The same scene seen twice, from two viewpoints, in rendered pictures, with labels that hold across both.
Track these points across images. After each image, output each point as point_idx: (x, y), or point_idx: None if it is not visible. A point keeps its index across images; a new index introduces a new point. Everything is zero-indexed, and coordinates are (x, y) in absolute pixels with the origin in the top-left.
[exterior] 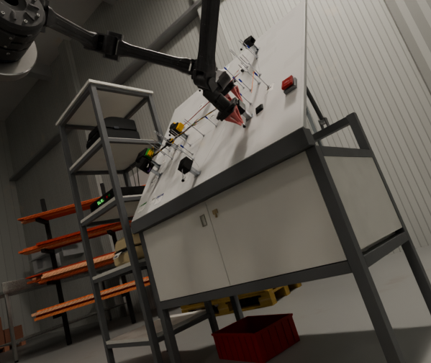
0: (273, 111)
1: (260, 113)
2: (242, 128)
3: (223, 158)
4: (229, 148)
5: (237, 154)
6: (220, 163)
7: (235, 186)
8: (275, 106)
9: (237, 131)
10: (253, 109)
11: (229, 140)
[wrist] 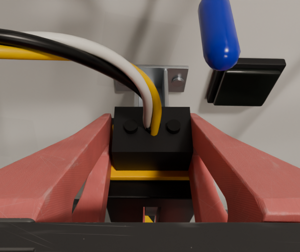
0: (285, 145)
1: (229, 107)
2: (92, 112)
3: None
4: (18, 154)
5: (82, 185)
6: None
7: None
8: None
9: (40, 100)
10: (199, 34)
11: None
